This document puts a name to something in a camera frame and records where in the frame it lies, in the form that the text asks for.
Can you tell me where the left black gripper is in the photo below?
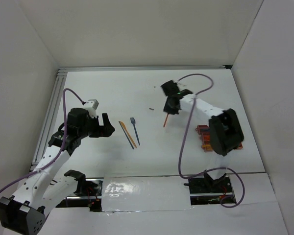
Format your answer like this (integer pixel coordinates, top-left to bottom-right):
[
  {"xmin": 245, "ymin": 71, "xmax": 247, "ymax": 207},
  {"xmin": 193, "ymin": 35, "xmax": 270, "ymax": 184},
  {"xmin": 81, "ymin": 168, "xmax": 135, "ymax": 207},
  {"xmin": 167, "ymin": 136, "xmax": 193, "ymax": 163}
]
[{"xmin": 79, "ymin": 113, "xmax": 115, "ymax": 139}]

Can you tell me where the yellow knife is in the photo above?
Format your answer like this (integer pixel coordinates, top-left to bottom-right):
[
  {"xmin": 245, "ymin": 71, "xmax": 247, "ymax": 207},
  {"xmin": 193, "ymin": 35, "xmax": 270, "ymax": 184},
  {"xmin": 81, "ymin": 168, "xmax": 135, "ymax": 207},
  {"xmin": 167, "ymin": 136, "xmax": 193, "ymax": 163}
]
[{"xmin": 122, "ymin": 122, "xmax": 137, "ymax": 148}]

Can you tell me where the blue fork handle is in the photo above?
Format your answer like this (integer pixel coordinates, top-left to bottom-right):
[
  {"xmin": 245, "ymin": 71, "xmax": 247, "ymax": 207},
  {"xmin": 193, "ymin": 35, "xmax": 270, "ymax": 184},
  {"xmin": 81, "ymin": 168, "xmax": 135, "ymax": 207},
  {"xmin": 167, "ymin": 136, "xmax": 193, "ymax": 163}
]
[{"xmin": 130, "ymin": 117, "xmax": 140, "ymax": 145}]

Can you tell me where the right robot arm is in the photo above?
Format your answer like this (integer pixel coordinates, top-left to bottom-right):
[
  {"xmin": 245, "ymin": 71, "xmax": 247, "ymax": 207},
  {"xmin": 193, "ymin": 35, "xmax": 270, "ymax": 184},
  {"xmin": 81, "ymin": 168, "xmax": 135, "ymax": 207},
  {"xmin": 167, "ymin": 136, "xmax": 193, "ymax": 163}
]
[{"xmin": 161, "ymin": 80, "xmax": 244, "ymax": 192}]

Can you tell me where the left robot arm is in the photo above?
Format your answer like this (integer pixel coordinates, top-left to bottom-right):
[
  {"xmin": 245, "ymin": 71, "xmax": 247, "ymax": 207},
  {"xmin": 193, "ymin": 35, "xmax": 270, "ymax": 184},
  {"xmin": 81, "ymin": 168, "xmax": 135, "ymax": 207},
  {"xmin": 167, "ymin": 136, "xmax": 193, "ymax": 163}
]
[{"xmin": 0, "ymin": 108, "xmax": 115, "ymax": 235}]

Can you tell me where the pink top container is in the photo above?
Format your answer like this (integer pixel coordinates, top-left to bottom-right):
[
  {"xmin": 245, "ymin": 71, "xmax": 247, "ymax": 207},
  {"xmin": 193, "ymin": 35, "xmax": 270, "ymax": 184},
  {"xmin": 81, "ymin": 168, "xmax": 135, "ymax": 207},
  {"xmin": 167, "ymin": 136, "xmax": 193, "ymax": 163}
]
[{"xmin": 196, "ymin": 125, "xmax": 210, "ymax": 134}]

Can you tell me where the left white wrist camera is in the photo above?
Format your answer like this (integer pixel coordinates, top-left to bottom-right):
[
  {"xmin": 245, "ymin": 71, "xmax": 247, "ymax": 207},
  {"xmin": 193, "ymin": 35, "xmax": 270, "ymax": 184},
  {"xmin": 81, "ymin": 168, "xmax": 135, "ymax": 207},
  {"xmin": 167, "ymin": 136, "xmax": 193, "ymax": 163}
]
[{"xmin": 83, "ymin": 99, "xmax": 99, "ymax": 118}]

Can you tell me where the aluminium frame rail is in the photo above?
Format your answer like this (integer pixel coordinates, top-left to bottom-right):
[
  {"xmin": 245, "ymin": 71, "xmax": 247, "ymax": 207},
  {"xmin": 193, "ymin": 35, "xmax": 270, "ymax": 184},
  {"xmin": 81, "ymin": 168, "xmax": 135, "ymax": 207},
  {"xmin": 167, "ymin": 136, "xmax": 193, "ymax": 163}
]
[{"xmin": 58, "ymin": 65, "xmax": 233, "ymax": 73}]

